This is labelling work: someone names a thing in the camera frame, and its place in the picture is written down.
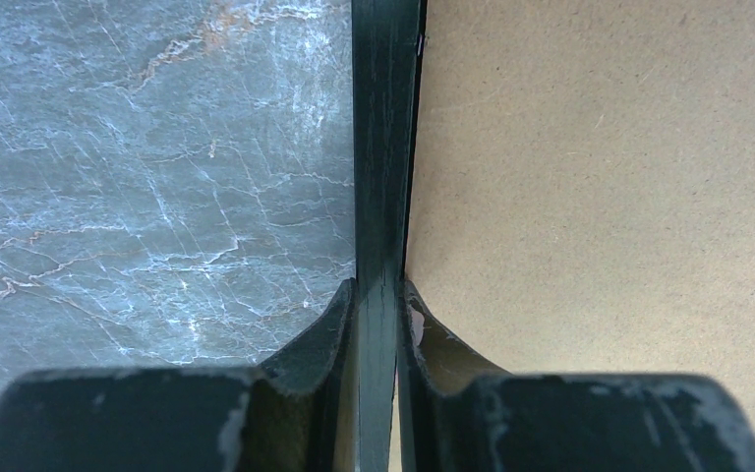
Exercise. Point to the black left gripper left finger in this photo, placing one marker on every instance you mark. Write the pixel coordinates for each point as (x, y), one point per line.
(291, 412)

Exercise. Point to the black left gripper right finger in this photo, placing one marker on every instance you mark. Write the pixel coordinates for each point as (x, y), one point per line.
(459, 411)

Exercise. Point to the brown cardboard backing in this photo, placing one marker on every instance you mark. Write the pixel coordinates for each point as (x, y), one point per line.
(584, 188)

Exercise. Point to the black picture frame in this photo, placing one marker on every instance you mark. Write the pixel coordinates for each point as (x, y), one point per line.
(387, 48)

